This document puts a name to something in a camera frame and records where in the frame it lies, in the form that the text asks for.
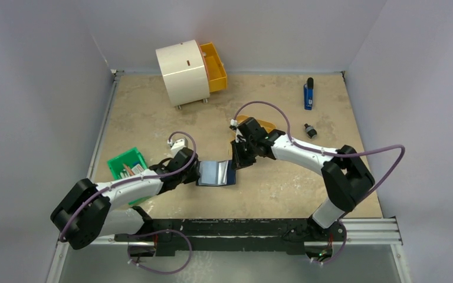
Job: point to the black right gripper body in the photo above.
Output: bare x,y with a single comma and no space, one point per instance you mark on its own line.
238,154

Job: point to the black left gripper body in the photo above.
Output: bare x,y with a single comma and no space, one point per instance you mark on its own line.
190,176

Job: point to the orange oval tray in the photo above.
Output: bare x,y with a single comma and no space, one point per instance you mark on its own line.
264,124

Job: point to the blue leather card holder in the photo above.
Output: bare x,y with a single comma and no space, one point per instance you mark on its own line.
216,173

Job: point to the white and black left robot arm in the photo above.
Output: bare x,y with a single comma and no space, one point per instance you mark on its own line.
83,214

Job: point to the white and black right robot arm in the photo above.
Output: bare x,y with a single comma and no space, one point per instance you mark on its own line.
346,178

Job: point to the cards in green bin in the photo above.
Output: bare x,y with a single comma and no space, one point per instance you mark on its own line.
131,170

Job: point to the green plastic bin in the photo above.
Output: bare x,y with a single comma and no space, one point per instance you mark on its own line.
129,157

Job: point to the small black round knob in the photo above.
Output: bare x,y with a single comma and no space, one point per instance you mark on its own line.
310,131

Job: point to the yellow open drawer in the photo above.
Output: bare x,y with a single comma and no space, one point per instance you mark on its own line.
217,77

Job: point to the blue and black stapler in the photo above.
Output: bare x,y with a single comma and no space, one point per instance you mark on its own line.
308,92

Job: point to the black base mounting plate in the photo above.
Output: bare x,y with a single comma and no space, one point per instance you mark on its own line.
293,236

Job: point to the white cylindrical drawer cabinet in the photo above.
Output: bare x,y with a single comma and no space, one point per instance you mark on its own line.
184,73

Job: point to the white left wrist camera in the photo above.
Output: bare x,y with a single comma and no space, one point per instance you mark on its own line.
177,145

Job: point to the aluminium frame rail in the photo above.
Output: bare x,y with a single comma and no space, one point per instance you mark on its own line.
269,189

